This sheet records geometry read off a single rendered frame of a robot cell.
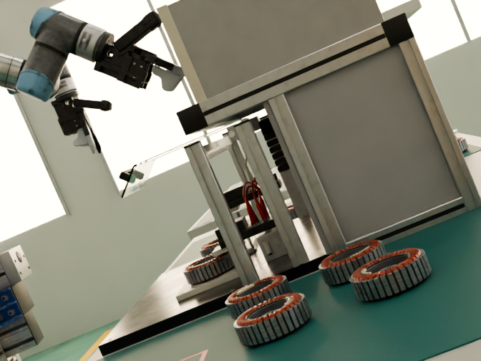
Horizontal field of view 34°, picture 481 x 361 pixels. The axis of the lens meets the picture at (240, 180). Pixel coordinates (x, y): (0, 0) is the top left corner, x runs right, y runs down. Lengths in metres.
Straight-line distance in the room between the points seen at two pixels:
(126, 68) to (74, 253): 5.15
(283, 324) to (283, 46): 0.61
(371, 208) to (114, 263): 5.35
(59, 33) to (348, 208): 0.71
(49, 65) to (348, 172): 0.68
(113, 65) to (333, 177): 0.55
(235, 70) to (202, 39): 0.09
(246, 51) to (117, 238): 5.20
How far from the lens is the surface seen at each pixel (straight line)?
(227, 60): 1.52
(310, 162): 1.40
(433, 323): 0.93
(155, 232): 6.55
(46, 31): 1.71
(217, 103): 1.41
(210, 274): 1.61
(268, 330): 1.10
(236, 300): 1.29
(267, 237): 1.60
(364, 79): 1.41
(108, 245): 6.66
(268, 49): 1.51
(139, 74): 1.66
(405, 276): 1.08
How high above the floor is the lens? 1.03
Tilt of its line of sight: 3 degrees down
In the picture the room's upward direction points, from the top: 23 degrees counter-clockwise
